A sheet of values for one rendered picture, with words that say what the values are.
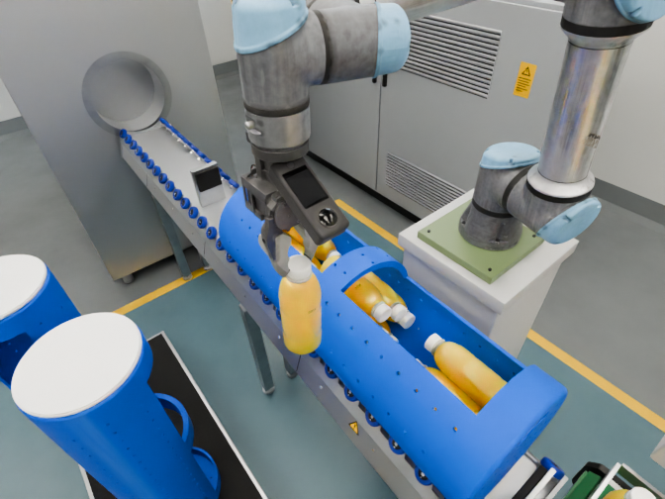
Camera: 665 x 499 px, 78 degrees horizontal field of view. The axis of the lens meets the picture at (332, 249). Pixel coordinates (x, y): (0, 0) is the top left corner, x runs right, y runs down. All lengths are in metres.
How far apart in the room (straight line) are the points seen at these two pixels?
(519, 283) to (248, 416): 1.45
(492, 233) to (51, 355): 1.07
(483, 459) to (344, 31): 0.61
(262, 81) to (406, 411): 0.57
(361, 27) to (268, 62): 0.11
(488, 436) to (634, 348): 2.01
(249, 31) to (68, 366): 0.90
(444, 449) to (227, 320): 1.86
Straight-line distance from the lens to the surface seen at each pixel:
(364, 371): 0.81
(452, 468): 0.76
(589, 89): 0.78
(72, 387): 1.11
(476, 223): 1.05
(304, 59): 0.46
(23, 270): 1.49
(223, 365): 2.28
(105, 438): 1.17
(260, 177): 0.57
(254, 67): 0.46
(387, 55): 0.51
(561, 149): 0.83
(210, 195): 1.65
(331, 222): 0.49
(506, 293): 1.00
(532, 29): 2.13
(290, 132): 0.49
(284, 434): 2.04
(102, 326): 1.19
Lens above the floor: 1.85
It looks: 42 degrees down
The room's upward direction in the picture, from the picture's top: 2 degrees counter-clockwise
